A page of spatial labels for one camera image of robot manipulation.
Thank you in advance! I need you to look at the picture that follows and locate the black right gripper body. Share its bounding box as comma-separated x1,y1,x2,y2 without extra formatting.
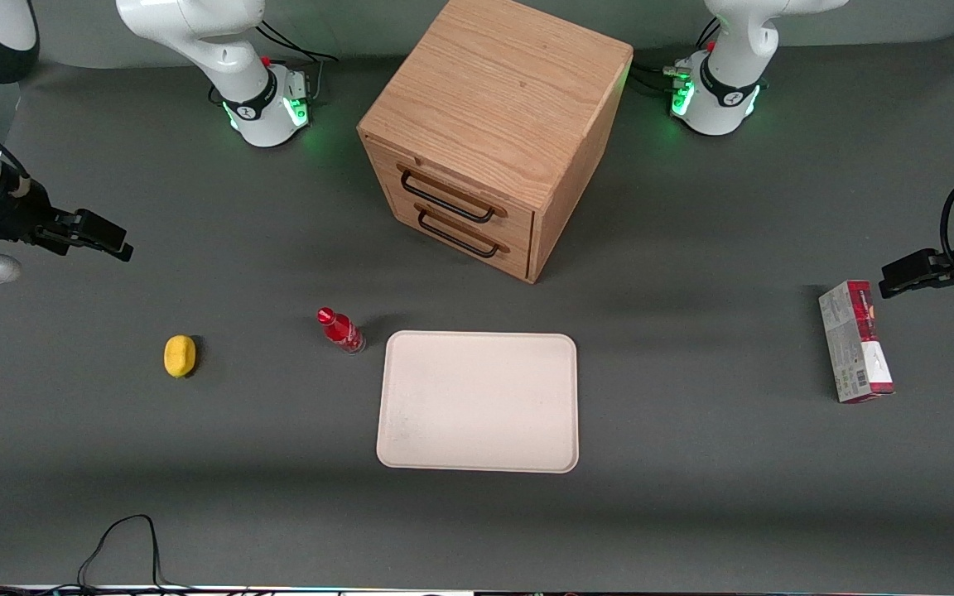
0,161,61,249

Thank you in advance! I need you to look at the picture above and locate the red coke bottle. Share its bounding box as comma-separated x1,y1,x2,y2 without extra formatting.
316,306,367,356

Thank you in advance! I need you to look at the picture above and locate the beige plastic tray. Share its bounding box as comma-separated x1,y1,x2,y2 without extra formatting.
376,330,580,474

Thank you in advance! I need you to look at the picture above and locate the red grey carton box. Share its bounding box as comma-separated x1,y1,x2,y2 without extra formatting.
818,280,896,405

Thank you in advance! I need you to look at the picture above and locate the yellow lemon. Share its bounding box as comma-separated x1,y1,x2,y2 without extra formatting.
163,334,198,379

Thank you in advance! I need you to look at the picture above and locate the wooden drawer cabinet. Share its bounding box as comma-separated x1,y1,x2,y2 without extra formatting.
357,0,634,285

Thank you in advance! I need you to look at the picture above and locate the black right arm base cable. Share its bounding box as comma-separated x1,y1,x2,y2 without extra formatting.
257,21,340,104

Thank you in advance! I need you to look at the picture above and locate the black arm base cable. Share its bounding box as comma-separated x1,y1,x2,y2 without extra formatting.
257,21,340,104
633,17,722,94

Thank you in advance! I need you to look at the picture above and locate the black looped cable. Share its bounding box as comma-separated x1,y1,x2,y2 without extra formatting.
75,514,196,594

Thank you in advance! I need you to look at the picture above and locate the black left arm base cable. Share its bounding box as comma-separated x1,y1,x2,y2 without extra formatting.
633,17,722,94

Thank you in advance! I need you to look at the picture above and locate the black drawer handle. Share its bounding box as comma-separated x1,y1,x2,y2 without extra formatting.
397,165,508,224
415,204,512,259

